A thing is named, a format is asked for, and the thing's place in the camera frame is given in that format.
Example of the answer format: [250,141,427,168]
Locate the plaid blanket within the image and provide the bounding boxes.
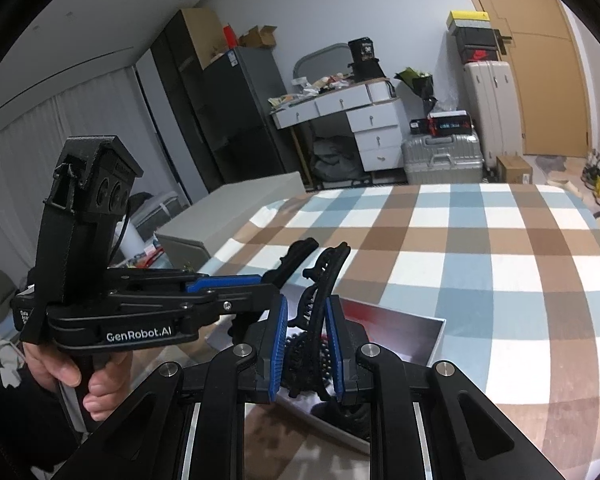
[200,182,600,461]

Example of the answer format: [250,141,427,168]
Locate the black box on desk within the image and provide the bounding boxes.
[346,36,387,81]

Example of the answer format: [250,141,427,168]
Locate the dark wardrobe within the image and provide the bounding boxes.
[149,9,231,196]

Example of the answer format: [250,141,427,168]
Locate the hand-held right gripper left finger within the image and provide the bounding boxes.
[40,292,288,480]

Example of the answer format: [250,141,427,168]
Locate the white storage crate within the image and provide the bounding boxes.
[122,190,193,261]

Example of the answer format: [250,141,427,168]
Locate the grey fridge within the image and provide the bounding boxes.
[202,45,287,187]

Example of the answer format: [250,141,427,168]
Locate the grey arched mirror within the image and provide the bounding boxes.
[293,42,352,88]

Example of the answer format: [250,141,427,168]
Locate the large black hair claw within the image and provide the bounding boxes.
[262,236,353,401]

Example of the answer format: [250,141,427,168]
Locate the dark bead bracelet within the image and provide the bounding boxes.
[285,330,333,401]

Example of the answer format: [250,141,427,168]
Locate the open cardboard box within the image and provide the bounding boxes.
[237,25,279,52]

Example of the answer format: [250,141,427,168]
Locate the silver cardboard box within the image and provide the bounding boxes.
[242,296,447,457]

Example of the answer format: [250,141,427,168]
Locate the tall cardboard box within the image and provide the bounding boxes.
[182,7,227,70]

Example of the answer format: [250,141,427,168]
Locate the pile of desk clutter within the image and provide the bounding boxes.
[270,72,361,111]

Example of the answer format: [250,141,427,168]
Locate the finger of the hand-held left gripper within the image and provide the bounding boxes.
[180,282,283,333]
[107,267,266,295]

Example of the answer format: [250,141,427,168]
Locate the red black flat box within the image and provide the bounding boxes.
[426,111,473,137]

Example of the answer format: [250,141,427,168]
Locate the short grey board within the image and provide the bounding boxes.
[154,171,307,263]

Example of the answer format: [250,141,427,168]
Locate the wooden door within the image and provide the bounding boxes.
[452,0,595,158]

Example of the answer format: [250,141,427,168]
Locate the small cardboard box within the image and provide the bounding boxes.
[495,155,534,184]

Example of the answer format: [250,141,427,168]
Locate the white drawer desk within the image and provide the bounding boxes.
[271,79,406,186]

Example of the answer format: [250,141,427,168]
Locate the stacked black shoe boxes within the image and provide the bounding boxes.
[452,27,508,65]

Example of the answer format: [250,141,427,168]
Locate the person's left hand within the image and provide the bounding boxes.
[22,344,132,422]

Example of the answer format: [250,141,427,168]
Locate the beige suitcase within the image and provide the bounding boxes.
[462,60,525,171]

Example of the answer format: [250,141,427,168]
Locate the silver suitcase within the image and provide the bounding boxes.
[401,132,485,186]

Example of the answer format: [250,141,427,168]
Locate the yellow shoe box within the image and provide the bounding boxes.
[446,9,492,32]

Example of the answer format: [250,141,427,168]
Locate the person's left forearm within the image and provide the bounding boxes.
[0,372,88,480]

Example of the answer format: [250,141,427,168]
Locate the black wrapped bouquet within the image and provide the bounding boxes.
[394,66,438,113]

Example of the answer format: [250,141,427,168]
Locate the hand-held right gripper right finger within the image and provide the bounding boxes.
[325,294,563,480]

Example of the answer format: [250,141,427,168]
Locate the grey bag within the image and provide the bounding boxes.
[311,136,367,182]

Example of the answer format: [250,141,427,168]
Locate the white curtain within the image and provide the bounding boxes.
[0,66,193,281]

